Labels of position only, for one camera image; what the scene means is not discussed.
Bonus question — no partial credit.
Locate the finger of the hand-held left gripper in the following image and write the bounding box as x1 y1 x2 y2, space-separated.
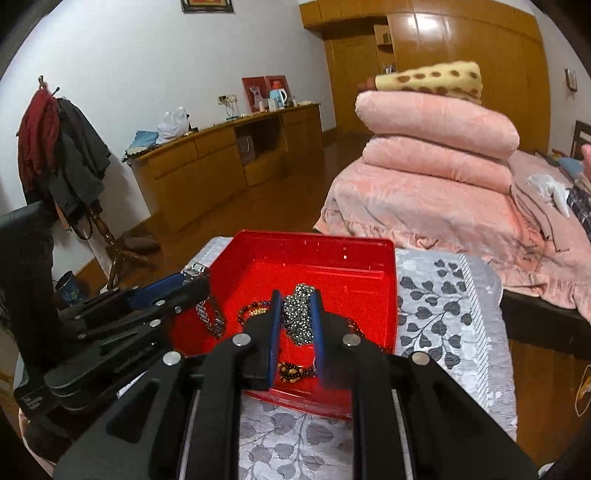
75 278 212 345
59 271 207 325

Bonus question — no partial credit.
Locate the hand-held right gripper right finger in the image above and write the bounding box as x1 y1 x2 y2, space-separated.
308 291 539 480

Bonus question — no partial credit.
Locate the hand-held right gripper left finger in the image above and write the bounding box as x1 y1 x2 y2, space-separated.
53 290 283 480

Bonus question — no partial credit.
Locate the silver bead chain necklace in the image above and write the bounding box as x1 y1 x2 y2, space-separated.
281 283 324 348

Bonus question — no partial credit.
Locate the silver metal wristwatch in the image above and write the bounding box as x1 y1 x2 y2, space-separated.
185 261 228 341

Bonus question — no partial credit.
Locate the red tin box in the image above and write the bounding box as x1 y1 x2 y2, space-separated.
164 231 400 421

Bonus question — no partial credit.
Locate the blue cup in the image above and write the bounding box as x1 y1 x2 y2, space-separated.
54 271 82 306

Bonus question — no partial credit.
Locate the wooden coat rack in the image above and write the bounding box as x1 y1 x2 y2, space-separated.
39 74 161 291

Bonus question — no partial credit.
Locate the wooden dresser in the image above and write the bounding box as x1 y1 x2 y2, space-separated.
127 104 323 232

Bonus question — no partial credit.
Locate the grey leaf-patterned bedspread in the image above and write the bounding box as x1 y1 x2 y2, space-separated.
14 235 518 480

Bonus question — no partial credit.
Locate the teal scalloped cloth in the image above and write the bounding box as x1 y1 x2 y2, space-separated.
121 130 160 162

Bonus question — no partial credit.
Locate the red hanging garment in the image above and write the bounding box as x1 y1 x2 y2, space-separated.
17 88 62 193

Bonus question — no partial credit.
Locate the pink bed sheet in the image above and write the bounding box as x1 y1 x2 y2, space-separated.
314 148 591 311

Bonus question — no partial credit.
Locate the white plastic bag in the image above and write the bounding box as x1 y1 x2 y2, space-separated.
157 107 191 145

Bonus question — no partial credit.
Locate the white crumpled cloth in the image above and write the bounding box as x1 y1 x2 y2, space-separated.
526 173 574 216

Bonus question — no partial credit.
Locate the yellow brown-spotted blanket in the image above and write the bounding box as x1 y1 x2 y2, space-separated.
358 60 483 106

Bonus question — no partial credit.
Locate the plaid clothing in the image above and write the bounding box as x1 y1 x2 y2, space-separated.
566 178 591 228

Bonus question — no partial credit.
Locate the wooden wardrobe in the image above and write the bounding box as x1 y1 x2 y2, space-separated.
299 0 552 157

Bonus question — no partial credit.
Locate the dark wooden headboard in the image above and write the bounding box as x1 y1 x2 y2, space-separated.
570 120 591 158

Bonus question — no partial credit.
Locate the framed wall picture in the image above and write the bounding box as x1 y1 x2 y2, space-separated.
181 0 235 14

